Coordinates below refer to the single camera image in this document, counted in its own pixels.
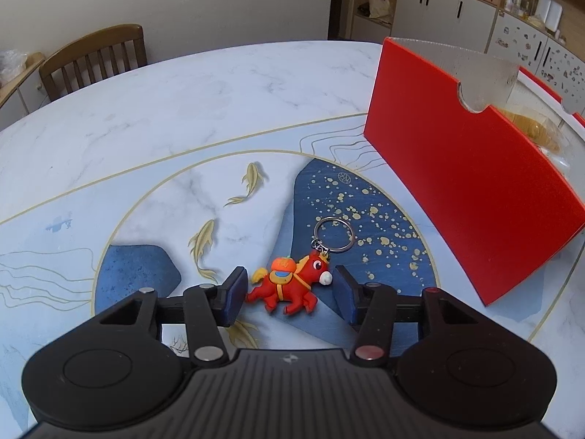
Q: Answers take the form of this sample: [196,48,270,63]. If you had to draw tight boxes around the wooden slat-back chair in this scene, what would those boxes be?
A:
[39,24,148,102]

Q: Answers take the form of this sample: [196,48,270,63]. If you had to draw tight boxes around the white cabinet with stickers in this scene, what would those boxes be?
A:
[486,11,585,89]

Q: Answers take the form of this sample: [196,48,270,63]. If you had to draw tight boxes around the bagged bread slice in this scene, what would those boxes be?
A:
[502,107,564,154]

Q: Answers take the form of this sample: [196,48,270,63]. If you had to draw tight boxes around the wooden sideboard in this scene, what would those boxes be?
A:
[0,52,47,122]

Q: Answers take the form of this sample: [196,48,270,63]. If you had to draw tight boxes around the white lower cabinet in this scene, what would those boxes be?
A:
[392,0,499,54]

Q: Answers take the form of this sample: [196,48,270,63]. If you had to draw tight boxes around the red cardboard box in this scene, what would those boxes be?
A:
[363,37,585,307]

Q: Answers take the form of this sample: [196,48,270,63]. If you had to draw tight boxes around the white tote bag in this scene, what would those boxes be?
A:
[367,0,393,22]

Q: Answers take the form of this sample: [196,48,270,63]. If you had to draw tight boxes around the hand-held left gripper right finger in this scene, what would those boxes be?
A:
[333,265,484,362]

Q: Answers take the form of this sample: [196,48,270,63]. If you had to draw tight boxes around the crumpled clear plastic bag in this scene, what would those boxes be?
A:
[0,49,29,86]

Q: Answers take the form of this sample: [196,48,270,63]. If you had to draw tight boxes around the red horse keychain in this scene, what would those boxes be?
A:
[244,216,356,316]

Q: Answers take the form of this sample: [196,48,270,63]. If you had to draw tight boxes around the white container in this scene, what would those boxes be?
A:
[535,0,563,33]

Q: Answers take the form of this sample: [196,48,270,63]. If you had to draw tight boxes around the dark door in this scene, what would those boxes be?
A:
[328,0,353,40]

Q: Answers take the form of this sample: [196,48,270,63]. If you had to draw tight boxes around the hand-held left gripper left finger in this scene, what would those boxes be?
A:
[98,266,249,367]

